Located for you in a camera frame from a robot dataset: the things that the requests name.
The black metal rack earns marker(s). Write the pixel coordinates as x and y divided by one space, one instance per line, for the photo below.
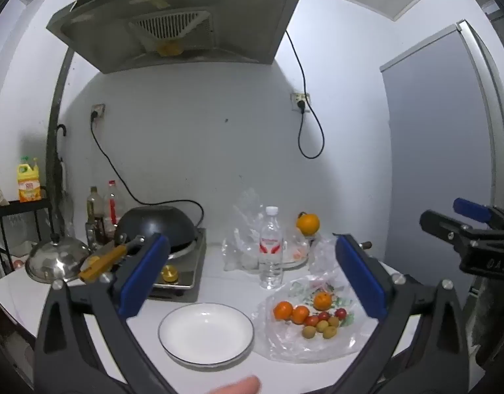
30 204

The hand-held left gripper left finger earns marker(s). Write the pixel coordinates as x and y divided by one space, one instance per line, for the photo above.
143 275

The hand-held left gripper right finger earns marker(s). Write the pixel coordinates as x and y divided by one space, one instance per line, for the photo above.
361 279

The red cap bottle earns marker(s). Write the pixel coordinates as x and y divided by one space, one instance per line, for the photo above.
113 205

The small yellow-green fruit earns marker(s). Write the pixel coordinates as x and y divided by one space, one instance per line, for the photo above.
321 325
329 332
309 331

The grey refrigerator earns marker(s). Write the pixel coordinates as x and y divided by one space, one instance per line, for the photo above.
432 152

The red cherry tomato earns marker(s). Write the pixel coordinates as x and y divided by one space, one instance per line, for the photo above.
340 313
323 316
311 321

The person's left hand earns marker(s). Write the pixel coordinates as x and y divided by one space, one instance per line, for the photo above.
235 388

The yellow oil bottle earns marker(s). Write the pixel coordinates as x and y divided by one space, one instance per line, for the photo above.
29 184

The steel range hood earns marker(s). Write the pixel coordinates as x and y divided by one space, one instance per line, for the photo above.
174 4

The dark sauce bottle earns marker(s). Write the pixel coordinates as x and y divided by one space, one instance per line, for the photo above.
94 209

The black umbrella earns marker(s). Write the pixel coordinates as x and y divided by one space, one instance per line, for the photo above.
63 172

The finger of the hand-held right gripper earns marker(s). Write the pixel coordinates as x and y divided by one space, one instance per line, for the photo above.
441 223
471 209

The steel pot lid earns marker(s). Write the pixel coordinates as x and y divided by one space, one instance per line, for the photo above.
55 258

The clear plastic bag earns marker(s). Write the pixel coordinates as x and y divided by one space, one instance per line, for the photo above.
243 238
322 254

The small mandarin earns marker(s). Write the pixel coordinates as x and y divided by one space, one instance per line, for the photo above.
283 310
300 314

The large orange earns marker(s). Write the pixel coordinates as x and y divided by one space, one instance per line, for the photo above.
308 224

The green printed plastic bag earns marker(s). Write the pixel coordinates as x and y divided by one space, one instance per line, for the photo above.
301 349

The white wall socket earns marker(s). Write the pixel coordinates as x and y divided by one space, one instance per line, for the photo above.
296 98
98 111

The white plate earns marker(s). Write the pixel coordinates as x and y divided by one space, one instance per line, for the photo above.
207 332

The clear water bottle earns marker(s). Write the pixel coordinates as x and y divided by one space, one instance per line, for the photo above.
271 254

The steel tabletop stove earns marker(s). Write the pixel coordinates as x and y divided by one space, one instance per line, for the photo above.
186 273

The yellow hood oil cup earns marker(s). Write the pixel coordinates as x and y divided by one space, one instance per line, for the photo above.
169 49

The black wok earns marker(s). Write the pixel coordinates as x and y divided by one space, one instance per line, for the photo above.
153 221

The mandarin with green stem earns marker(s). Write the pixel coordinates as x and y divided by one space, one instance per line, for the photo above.
322 301

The white bowl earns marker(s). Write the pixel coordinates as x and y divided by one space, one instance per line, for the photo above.
297 260

